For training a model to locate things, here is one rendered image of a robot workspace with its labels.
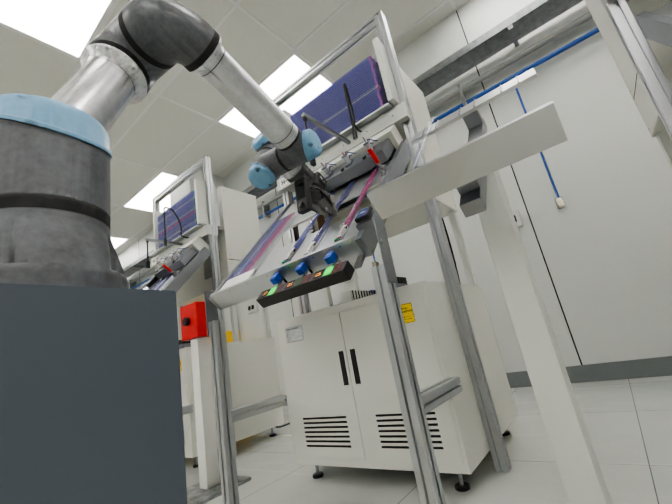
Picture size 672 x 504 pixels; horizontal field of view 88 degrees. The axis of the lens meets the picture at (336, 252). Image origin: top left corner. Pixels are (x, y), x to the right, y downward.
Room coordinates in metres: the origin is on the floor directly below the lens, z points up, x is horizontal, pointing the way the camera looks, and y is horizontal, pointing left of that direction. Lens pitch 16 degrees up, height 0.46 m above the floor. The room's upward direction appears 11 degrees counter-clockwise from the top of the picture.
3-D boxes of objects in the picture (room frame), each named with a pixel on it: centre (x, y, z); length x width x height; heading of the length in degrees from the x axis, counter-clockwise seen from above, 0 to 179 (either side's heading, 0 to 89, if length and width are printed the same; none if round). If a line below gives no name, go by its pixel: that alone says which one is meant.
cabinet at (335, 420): (1.58, -0.16, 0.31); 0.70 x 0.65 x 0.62; 54
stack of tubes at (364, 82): (1.45, -0.14, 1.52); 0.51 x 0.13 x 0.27; 54
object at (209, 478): (1.62, 0.69, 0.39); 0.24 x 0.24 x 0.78; 54
